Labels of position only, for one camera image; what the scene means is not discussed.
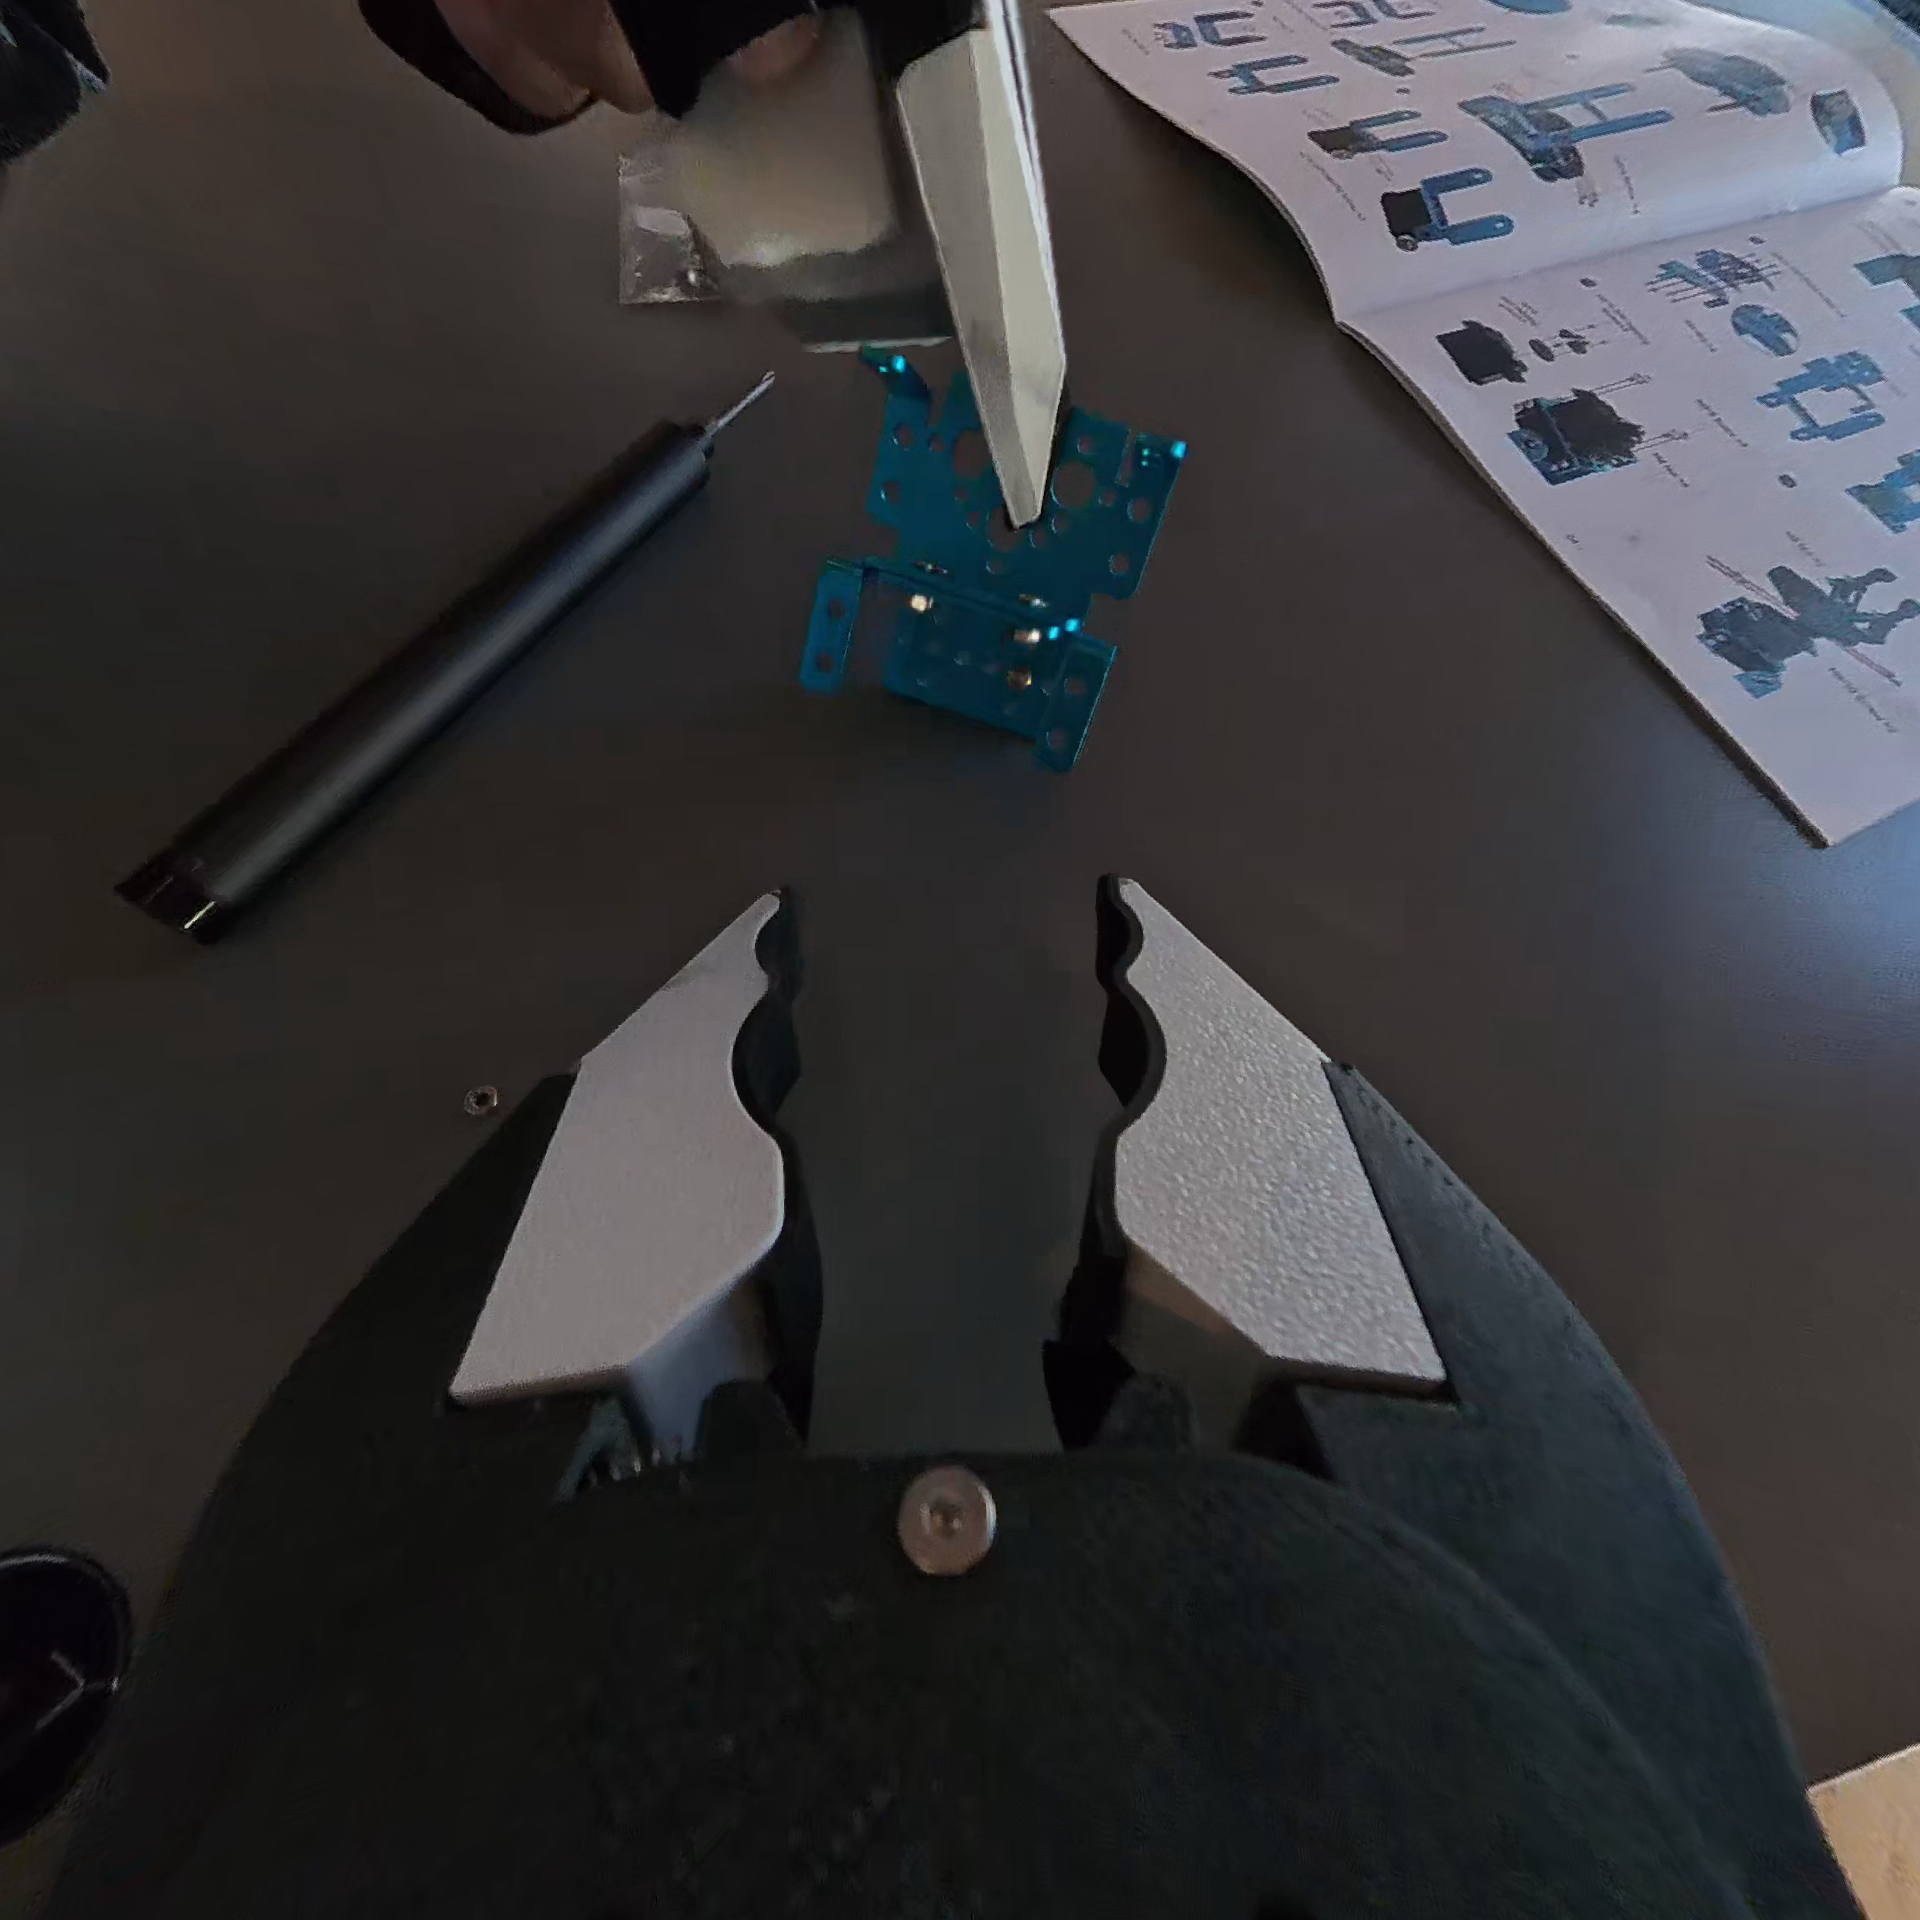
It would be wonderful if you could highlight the black electric screwdriver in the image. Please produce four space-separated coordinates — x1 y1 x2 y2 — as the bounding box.
115 370 780 949

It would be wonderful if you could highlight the small clear screw bag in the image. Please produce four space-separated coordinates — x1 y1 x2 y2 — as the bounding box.
619 113 726 312

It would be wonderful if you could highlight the white instruction booklet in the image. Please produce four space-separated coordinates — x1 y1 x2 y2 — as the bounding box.
1045 0 1920 850

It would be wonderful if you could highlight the black desk grommet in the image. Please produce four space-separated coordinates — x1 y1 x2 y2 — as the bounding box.
0 1551 134 1820

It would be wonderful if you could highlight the person's left hand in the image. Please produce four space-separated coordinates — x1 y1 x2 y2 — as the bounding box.
356 0 830 139

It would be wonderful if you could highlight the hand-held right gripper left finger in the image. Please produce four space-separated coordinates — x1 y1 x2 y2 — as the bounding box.
448 889 824 1468

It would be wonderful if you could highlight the blue metal bracket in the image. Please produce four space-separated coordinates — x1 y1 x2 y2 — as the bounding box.
800 342 1192 777

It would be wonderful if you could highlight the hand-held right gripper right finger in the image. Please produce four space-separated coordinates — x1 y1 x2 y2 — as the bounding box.
1050 874 1454 1452

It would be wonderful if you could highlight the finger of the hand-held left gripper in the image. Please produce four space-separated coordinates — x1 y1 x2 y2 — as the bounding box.
897 0 1072 530

